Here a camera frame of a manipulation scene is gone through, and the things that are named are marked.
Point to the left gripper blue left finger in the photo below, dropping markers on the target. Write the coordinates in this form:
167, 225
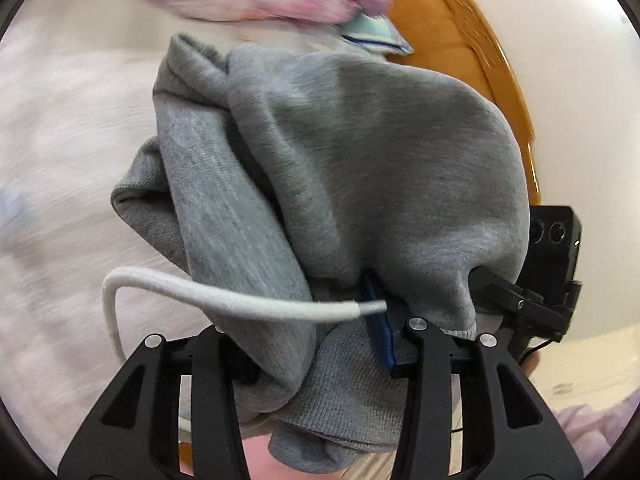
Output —
132, 430

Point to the floral bed sheet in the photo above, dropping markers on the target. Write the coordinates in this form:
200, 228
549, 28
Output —
76, 105

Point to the grey hoodie with white drawstring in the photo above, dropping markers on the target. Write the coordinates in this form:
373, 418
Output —
288, 175

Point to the wooden headboard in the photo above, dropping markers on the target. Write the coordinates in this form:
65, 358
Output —
453, 37

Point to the teal striped pillow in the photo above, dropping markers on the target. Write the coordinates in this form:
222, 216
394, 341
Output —
375, 34

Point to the pink trousers legs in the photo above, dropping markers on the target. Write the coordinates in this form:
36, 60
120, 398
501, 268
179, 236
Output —
309, 457

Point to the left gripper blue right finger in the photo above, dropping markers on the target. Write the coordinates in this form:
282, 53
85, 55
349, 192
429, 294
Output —
508, 431

